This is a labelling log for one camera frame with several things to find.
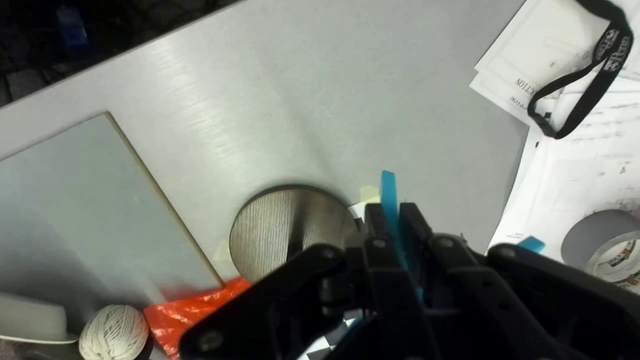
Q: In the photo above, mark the orange plastic bag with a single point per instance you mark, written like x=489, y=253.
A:
x=180, y=313

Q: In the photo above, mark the white yarn ball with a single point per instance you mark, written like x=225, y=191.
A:
x=112, y=333

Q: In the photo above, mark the grey hat-shaped bowl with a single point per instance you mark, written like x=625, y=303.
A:
x=33, y=321

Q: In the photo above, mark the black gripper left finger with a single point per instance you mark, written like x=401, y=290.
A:
x=300, y=301

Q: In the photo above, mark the grey tape roll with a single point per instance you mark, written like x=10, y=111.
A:
x=601, y=247

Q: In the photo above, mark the thin grey board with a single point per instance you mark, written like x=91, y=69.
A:
x=86, y=213

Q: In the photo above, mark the blue plastic clip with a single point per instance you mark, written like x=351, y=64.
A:
x=390, y=196

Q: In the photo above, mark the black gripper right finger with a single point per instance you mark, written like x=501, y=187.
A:
x=533, y=301

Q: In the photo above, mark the beige masking tape piece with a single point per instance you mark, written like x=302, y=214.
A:
x=371, y=194

